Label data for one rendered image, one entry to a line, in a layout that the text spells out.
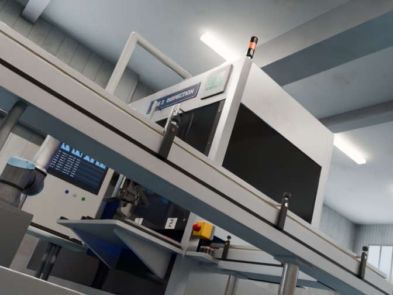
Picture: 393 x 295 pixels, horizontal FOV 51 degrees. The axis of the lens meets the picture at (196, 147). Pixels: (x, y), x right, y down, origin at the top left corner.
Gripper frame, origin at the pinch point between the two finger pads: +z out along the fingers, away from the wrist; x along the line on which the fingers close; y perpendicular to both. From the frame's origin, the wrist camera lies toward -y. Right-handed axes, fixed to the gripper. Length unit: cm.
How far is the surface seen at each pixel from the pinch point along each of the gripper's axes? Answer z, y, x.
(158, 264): 13.4, -24.2, 2.8
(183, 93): -105, -30, -43
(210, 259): 5.2, -35.2, 26.3
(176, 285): 20.4, -31.0, 12.8
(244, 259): 2, -41, 42
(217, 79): -105, -29, -7
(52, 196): -12, 7, -90
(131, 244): 9.8, -6.2, 2.7
